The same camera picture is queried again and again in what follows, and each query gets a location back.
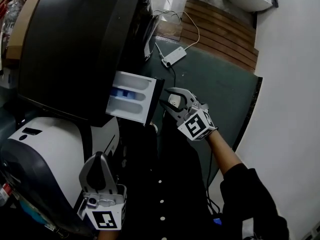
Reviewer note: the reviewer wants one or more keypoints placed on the brown cardboard box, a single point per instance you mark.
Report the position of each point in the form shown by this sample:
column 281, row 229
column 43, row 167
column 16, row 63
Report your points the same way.
column 20, row 29

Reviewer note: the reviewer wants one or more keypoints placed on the white plug adapter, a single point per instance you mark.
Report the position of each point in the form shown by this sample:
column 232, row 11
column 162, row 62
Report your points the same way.
column 173, row 100

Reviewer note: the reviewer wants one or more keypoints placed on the white and grey appliance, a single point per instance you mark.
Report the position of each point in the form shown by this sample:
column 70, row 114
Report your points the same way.
column 50, row 154

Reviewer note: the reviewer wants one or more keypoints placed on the dark green floor mat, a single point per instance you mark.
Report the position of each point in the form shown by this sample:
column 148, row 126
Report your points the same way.
column 212, row 89

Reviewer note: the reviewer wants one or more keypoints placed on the white detergent drawer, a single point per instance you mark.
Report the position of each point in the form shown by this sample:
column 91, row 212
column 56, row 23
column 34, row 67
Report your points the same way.
column 130, row 96

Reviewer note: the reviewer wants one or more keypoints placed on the white power strip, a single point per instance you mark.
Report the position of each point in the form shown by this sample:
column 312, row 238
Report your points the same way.
column 175, row 56

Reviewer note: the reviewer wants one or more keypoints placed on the brown wooden slatted board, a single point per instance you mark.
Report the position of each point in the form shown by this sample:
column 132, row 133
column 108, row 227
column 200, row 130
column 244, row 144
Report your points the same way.
column 220, row 34

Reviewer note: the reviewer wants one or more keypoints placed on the small blue object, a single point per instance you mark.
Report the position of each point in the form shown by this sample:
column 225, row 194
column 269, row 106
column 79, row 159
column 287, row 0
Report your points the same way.
column 217, row 221

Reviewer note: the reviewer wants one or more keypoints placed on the person's left forearm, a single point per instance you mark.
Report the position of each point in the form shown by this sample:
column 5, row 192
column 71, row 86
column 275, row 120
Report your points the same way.
column 107, row 235

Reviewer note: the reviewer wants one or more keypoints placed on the black washing machine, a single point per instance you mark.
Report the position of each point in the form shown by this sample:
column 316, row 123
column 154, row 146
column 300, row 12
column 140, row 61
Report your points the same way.
column 75, row 49

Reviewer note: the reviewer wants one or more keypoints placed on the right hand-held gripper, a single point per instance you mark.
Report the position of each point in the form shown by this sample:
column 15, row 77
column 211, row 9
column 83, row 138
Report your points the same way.
column 196, row 124

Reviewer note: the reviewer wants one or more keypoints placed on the person's right forearm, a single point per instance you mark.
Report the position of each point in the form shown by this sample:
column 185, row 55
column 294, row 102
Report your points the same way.
column 225, row 154

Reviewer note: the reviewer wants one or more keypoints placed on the person's black buttoned garment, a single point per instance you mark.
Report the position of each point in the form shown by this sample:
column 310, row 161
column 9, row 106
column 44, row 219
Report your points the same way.
column 170, row 179

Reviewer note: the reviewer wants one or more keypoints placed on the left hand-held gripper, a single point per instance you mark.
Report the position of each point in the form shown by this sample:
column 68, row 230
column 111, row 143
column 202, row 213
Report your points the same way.
column 106, row 209

